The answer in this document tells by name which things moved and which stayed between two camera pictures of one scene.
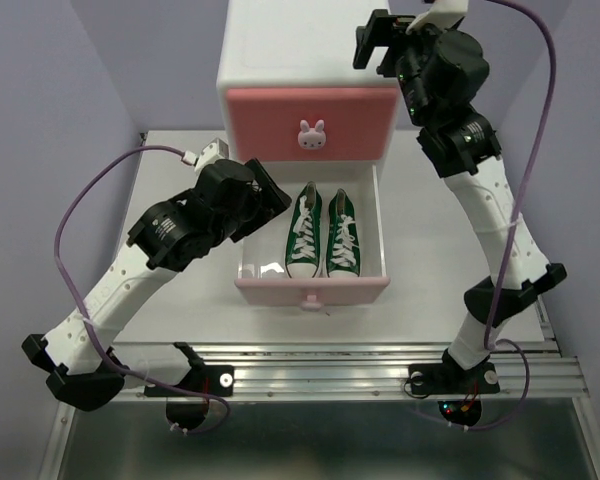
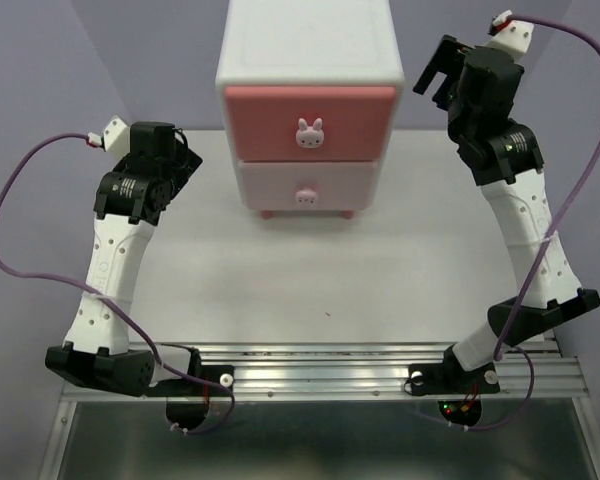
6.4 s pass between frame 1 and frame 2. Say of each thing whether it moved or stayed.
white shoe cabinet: stayed
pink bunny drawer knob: stayed
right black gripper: moved
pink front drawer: stayed
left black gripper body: moved
